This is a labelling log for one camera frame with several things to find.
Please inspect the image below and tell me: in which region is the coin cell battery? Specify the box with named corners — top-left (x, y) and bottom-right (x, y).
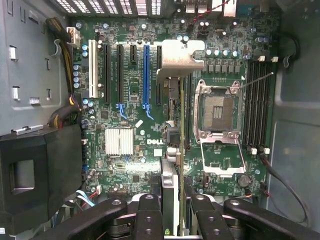
top-left (237, 174), bottom-right (252, 188)

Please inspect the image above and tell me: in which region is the metal socket cover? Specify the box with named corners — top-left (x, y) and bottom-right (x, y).
top-left (199, 136), bottom-right (247, 178)

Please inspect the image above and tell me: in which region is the silver chipset heatsink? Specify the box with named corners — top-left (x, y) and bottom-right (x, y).
top-left (104, 128), bottom-right (135, 158)

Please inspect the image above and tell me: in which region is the green motherboard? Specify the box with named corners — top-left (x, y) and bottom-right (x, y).
top-left (66, 16), bottom-right (281, 201)

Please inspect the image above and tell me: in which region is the CPU socket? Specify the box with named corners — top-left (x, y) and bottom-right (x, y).
top-left (194, 79), bottom-right (243, 138)

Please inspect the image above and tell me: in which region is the black RAM slot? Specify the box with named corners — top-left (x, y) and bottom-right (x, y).
top-left (252, 61), bottom-right (260, 154)
top-left (259, 61), bottom-right (266, 154)
top-left (265, 61), bottom-right (273, 154)
top-left (246, 61), bottom-right (253, 154)

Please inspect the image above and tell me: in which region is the blue expansion slot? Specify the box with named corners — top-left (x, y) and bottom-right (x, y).
top-left (142, 44), bottom-right (154, 120)

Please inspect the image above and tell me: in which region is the thin locking lever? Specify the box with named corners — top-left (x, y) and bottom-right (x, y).
top-left (239, 71), bottom-right (275, 90)

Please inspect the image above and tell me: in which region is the black open PC case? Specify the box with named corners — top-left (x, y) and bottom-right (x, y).
top-left (0, 0), bottom-right (320, 240)

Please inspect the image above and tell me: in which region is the white PCI expansion slot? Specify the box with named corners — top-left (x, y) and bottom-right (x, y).
top-left (88, 39), bottom-right (99, 99)

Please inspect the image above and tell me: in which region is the blue SATA wire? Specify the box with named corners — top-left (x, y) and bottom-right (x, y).
top-left (74, 189), bottom-right (97, 208)

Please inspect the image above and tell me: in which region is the black looped wire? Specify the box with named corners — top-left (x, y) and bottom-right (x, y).
top-left (259, 152), bottom-right (308, 225)

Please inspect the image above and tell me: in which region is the braided power cable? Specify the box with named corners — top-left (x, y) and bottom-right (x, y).
top-left (46, 17), bottom-right (81, 128)

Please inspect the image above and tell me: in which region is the red black twisted wire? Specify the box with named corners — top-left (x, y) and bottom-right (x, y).
top-left (189, 0), bottom-right (231, 26)

